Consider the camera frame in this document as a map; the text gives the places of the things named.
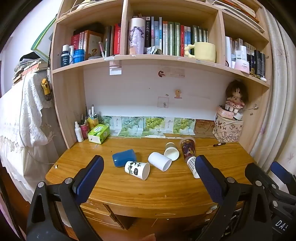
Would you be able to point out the white spray bottle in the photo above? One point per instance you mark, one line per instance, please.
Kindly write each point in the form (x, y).
(79, 133)

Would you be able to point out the illustrated brown box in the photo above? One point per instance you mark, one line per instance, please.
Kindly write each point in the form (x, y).
(93, 41)

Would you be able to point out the black cosmetic bottles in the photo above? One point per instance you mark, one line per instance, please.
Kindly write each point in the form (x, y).
(260, 62)

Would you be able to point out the grape print card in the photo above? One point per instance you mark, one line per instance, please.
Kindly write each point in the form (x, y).
(130, 125)
(111, 125)
(153, 125)
(183, 125)

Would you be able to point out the checkered paper cup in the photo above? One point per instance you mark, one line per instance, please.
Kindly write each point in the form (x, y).
(191, 165)

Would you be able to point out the duck wall sticker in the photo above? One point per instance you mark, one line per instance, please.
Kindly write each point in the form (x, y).
(178, 93)

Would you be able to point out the white paper note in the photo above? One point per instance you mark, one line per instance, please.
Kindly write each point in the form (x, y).
(115, 68)

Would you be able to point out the pile of flat books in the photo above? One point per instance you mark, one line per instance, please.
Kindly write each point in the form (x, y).
(242, 14)

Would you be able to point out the letter print fabric basket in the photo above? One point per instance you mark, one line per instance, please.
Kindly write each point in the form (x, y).
(227, 132)

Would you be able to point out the yellow hanging toy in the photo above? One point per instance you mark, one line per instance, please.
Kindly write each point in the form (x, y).
(46, 89)

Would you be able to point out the dark bottle white cap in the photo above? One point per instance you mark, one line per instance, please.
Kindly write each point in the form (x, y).
(65, 56)

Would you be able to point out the blue jar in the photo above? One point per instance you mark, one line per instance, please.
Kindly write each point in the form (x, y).
(79, 56)

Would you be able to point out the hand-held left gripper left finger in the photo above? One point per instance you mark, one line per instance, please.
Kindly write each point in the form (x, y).
(90, 177)

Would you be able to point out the pink round box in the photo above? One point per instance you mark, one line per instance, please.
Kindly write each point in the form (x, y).
(225, 113)

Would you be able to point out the dark patterned paper cup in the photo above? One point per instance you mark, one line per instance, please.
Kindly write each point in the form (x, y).
(187, 148)

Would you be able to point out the yellow green pen holder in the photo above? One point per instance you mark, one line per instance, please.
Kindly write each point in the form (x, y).
(93, 122)

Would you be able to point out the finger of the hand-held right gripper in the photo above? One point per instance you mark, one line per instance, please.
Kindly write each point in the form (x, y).
(281, 172)
(254, 172)

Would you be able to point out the wooden bookshelf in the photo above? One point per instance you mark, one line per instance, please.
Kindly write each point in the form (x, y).
(67, 97)

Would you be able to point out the pale yellow mug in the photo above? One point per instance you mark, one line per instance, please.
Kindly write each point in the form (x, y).
(204, 52)

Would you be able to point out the white lace cloth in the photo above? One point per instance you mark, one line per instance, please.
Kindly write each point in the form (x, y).
(25, 120)

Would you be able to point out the small white bottle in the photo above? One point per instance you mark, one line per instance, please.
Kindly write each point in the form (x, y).
(71, 54)

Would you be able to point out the row of upright books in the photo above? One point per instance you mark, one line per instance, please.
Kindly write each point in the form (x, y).
(111, 39)
(175, 37)

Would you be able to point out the brown printed card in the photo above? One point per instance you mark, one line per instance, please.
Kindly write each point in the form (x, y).
(204, 128)

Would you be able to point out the small square wall card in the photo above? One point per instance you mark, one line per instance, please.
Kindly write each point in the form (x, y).
(163, 102)

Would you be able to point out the black pen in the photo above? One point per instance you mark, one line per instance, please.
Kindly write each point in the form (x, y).
(219, 144)

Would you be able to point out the blue plastic cup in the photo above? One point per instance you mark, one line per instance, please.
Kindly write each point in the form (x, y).
(123, 157)

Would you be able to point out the green framed board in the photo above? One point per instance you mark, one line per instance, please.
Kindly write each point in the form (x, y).
(39, 46)

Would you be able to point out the stack of papers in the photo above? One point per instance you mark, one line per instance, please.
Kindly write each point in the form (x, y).
(27, 68)

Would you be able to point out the white cosmetic bottle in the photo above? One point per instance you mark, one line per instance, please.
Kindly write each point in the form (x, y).
(242, 61)

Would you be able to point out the white floral curtain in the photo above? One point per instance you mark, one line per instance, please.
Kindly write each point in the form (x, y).
(279, 104)

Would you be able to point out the white marker pen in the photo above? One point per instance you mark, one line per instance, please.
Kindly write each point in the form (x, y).
(93, 110)

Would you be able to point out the plain white cup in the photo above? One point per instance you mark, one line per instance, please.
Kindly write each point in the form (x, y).
(158, 161)

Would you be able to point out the wooden desk drawer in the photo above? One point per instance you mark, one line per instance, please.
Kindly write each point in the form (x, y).
(101, 214)

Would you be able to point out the red pen holder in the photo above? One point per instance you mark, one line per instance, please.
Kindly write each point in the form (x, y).
(84, 131)

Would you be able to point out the brown banded paper cup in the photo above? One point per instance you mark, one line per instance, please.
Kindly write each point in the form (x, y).
(171, 153)

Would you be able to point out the floral print cylinder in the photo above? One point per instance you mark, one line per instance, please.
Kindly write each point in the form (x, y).
(136, 34)

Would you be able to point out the brown wall sticker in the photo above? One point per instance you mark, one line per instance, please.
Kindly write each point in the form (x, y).
(161, 74)

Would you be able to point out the brown haired doll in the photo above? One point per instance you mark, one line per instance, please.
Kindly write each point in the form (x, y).
(235, 95)

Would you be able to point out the green tissue box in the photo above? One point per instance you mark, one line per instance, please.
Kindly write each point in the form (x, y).
(98, 134)

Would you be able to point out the row of white boxes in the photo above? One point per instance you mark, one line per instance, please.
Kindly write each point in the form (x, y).
(231, 51)

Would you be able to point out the white panda print cup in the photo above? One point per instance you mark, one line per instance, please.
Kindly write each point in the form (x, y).
(136, 169)

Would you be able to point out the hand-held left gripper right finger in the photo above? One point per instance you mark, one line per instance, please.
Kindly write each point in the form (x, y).
(208, 177)

